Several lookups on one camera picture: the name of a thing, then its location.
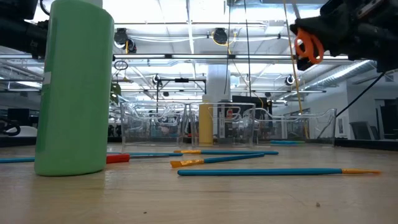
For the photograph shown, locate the orange-handled scissors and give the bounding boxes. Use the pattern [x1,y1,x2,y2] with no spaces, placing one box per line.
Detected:
[294,27,325,65]

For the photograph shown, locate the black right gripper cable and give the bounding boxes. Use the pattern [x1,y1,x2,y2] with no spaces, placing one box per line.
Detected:
[335,71,387,118]

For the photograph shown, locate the white rounded object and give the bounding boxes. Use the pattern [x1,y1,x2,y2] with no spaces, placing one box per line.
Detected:
[0,125,44,138]

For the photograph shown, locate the dark blue paint bottle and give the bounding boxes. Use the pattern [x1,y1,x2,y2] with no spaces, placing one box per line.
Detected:
[216,104,239,146]

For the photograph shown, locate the black monitor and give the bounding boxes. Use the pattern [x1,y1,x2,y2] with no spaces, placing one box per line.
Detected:
[6,107,40,126]

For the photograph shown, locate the clear narrow plastic bin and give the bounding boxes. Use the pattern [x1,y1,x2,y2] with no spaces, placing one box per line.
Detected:
[188,101,257,147]
[120,101,188,147]

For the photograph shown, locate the black stand frame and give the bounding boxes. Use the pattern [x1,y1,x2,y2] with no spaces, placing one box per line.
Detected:
[156,77,208,104]

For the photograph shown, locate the black screen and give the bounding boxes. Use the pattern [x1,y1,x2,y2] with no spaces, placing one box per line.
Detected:
[231,95,266,108]

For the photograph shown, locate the black cabinet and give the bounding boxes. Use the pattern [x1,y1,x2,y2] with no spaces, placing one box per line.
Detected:
[374,98,398,140]

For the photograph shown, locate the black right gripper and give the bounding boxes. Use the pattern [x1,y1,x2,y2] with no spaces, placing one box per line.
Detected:
[290,0,373,72]

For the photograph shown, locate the green paint bottle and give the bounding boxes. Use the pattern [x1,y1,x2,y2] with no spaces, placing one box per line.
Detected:
[33,0,115,177]

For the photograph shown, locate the green potted plant white pot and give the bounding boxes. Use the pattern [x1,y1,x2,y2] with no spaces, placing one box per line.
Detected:
[109,81,123,106]

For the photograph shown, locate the clear wide plastic bin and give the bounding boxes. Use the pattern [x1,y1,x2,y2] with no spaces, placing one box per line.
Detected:
[253,107,338,147]

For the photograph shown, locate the yellow cable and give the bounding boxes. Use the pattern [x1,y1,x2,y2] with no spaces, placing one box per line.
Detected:
[282,0,310,140]

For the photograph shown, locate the red-handled scissors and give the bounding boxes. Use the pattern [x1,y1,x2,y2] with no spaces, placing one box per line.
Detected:
[105,153,171,165]

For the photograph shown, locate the yellow paint bottle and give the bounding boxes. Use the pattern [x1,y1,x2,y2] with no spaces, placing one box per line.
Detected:
[198,95,215,146]

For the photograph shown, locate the black hanging cable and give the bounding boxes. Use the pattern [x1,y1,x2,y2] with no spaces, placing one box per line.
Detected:
[224,0,233,96]

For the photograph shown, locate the black cable loop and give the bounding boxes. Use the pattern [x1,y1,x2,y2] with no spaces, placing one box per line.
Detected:
[0,119,22,137]

